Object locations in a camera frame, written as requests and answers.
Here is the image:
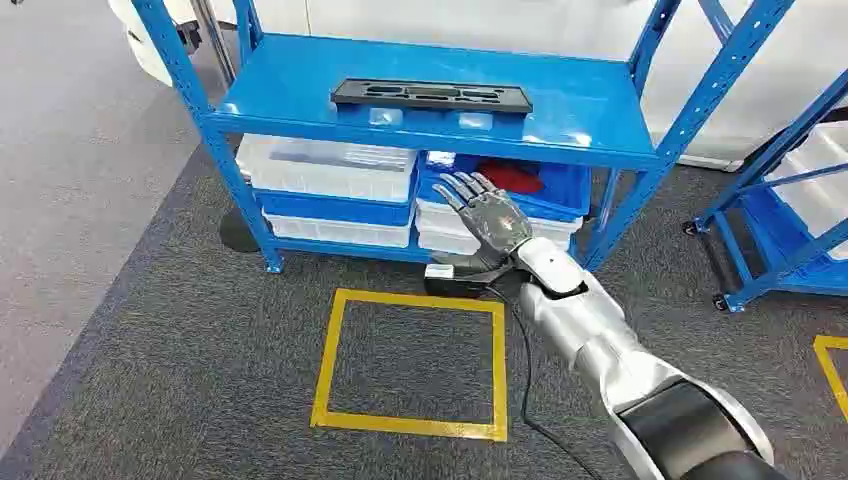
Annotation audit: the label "blue metal shelf rack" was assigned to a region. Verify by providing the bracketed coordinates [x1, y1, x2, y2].
[129, 0, 796, 275]
[682, 69, 848, 314]

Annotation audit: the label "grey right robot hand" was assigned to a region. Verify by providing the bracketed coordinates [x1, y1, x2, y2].
[432, 172, 535, 266]

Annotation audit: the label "black cable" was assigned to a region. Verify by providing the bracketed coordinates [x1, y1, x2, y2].
[486, 286, 601, 480]

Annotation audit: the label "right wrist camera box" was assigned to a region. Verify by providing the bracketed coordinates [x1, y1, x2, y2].
[423, 254, 525, 299]

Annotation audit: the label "yellow tape floor square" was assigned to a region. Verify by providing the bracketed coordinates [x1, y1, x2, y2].
[812, 335, 848, 423]
[309, 288, 509, 443]

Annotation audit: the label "white stacked storage bins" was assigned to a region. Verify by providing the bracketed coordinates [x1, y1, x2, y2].
[414, 198, 584, 256]

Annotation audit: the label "red item in bin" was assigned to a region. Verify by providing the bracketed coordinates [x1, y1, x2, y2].
[478, 160, 545, 195]

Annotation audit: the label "white machine body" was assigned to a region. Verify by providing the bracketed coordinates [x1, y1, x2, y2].
[107, 0, 201, 87]

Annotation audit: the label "clear plastic storage bin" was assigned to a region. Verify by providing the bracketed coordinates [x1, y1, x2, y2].
[235, 134, 419, 204]
[262, 211, 413, 250]

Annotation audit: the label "black plastic panel with cutouts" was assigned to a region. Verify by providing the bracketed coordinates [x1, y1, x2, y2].
[330, 78, 535, 115]

